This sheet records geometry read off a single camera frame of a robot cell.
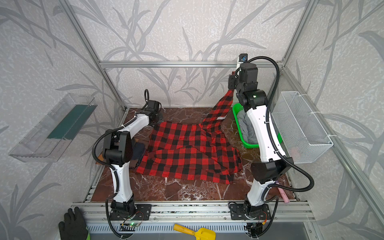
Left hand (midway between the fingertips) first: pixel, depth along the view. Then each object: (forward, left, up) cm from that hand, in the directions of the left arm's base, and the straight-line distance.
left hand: (160, 114), depth 103 cm
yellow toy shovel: (-66, -30, -6) cm, 73 cm away
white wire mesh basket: (-35, -71, +26) cm, 83 cm away
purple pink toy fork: (-52, -73, -7) cm, 90 cm away
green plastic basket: (+7, -55, -1) cm, 55 cm away
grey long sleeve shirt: (-9, -59, -2) cm, 60 cm away
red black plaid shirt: (-24, -33, -10) cm, 42 cm away
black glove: (-64, +30, -8) cm, 71 cm away
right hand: (-3, -46, +38) cm, 60 cm away
